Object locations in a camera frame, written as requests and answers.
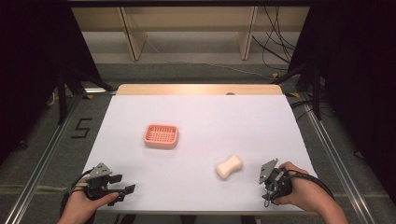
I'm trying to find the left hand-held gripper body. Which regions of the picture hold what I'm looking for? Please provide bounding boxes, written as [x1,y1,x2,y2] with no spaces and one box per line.
[83,161,115,201]

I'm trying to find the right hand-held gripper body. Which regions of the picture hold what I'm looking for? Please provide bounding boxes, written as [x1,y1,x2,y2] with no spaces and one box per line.
[258,158,294,206]

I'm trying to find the cream bone-shaped toy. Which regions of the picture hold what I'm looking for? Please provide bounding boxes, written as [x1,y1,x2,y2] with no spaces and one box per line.
[215,155,244,181]

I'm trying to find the pink soap dish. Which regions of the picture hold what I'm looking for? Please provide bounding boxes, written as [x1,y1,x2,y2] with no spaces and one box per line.
[143,123,180,149]

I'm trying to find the person's right hand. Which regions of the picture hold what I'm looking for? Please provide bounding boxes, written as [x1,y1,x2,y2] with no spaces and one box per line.
[273,161,325,207]

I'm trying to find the person's left hand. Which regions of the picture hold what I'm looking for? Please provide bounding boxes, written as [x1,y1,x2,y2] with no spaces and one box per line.
[57,185,120,224]

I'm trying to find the white table cover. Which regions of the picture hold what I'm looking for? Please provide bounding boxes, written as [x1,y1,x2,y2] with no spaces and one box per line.
[81,94,318,214]

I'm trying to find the black metal stand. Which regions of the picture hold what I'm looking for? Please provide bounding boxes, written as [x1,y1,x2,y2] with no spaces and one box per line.
[271,62,323,121]
[56,65,114,126]

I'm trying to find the wooden table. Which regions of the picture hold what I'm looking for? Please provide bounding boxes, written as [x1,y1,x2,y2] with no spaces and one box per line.
[115,83,284,97]

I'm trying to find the black curtain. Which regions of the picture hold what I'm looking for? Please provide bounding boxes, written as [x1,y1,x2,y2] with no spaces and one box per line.
[288,0,396,190]
[0,0,104,166]

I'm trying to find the beige wooden shelf unit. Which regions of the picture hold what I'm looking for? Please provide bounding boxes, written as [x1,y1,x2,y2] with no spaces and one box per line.
[70,5,311,62]

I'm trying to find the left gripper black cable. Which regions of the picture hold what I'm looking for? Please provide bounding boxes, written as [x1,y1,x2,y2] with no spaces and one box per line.
[60,168,95,216]

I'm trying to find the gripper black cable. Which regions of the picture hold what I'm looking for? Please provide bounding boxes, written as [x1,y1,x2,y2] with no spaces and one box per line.
[60,168,95,216]
[284,169,336,201]

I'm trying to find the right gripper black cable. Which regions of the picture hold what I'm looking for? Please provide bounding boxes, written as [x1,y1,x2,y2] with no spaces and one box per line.
[284,169,336,201]

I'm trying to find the aluminium floor rail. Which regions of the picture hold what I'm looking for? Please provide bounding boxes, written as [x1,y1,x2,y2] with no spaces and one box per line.
[298,92,379,224]
[3,87,108,224]

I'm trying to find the bundle of black cables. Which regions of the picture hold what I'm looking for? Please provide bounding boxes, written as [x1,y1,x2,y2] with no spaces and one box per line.
[251,6,297,71]

